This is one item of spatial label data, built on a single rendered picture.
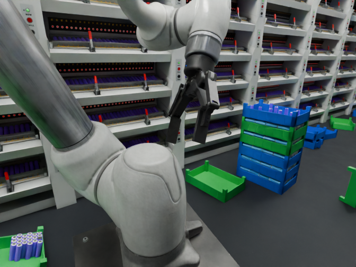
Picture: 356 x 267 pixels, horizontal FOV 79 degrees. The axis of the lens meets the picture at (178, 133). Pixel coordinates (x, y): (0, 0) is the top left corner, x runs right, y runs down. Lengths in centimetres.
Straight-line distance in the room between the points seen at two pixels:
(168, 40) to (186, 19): 8
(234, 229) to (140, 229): 68
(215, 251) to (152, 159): 31
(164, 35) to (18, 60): 36
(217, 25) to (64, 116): 41
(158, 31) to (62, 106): 32
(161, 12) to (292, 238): 100
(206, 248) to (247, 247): 43
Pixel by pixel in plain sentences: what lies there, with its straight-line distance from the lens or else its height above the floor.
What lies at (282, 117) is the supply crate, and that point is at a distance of 125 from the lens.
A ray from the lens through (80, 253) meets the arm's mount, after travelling 66.
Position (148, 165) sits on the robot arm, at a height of 54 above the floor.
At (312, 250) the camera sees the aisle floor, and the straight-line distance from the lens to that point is 113.
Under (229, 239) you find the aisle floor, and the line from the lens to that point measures 105.
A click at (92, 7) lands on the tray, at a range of 117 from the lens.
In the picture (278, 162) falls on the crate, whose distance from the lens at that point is 132.
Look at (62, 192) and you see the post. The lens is 128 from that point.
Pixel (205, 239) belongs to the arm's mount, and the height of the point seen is 27.
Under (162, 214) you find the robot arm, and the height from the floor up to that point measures 44.
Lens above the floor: 73
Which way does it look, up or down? 19 degrees down
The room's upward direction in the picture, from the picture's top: straight up
